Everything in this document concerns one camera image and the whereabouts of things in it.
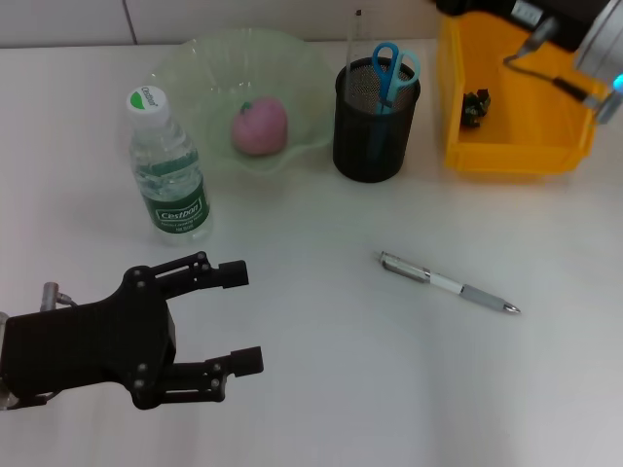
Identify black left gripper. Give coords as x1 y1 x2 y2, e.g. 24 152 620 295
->
0 265 177 411

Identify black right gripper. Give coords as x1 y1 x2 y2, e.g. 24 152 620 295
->
434 0 610 53

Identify blue scissors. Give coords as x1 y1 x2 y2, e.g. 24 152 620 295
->
369 42 422 162

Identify clear green-label water bottle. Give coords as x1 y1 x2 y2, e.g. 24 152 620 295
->
127 84 214 240

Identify transparent plastic ruler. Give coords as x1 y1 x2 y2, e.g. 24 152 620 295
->
345 9 366 106

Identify pink toy peach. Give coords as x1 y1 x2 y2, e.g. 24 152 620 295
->
230 95 288 156

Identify silver ballpoint pen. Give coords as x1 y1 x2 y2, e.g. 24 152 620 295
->
373 250 523 315

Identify black mesh pen holder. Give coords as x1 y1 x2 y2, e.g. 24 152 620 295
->
333 56 421 183

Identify green glass fruit plate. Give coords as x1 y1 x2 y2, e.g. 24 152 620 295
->
148 27 337 180

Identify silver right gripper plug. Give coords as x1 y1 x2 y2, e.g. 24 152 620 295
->
520 17 559 55

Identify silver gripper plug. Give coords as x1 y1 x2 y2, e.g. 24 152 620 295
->
39 281 80 312
520 17 559 55

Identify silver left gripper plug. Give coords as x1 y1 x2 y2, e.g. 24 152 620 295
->
39 281 80 312

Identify yellow plastic bin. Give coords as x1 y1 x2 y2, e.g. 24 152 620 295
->
436 9 608 174

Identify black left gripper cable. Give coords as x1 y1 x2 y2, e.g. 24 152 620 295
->
17 390 62 408

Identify grey right gripper cable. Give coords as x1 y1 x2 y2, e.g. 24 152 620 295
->
502 46 623 123

